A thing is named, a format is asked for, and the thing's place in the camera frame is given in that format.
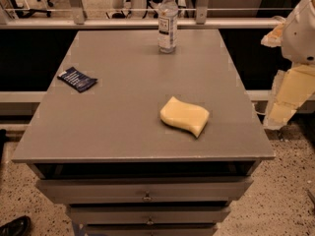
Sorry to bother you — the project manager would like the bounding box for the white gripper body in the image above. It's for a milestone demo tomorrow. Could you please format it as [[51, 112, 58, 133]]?
[[261, 16, 285, 48]]

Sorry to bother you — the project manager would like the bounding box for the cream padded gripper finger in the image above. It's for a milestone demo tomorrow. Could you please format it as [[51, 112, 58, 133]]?
[[263, 64, 315, 130]]

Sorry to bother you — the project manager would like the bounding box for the clear plastic water bottle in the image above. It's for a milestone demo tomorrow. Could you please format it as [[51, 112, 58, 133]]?
[[157, 0, 178, 53]]

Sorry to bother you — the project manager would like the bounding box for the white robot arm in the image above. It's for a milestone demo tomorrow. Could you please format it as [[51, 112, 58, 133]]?
[[261, 0, 315, 130]]

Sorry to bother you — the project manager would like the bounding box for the yellow wavy sponge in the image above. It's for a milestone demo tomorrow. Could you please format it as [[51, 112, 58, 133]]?
[[159, 96, 210, 138]]

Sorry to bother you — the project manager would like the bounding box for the top grey drawer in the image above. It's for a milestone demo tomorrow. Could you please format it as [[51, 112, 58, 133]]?
[[36, 177, 253, 205]]

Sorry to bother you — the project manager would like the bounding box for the grey drawer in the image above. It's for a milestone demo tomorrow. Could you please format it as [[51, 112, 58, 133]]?
[[86, 224, 218, 236], [67, 206, 230, 225], [36, 177, 253, 205]]

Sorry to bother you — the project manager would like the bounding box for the white metal railing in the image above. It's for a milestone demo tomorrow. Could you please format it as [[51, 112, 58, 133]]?
[[0, 0, 284, 30]]

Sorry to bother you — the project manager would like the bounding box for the grey drawer cabinet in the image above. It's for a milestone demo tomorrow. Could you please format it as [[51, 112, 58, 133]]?
[[11, 29, 276, 236]]

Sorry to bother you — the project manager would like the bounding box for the dark blue snack packet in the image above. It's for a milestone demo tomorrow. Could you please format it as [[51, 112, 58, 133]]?
[[57, 67, 97, 92]]

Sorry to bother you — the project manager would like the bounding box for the black shoe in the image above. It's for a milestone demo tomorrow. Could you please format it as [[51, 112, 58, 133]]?
[[0, 215, 32, 236]]

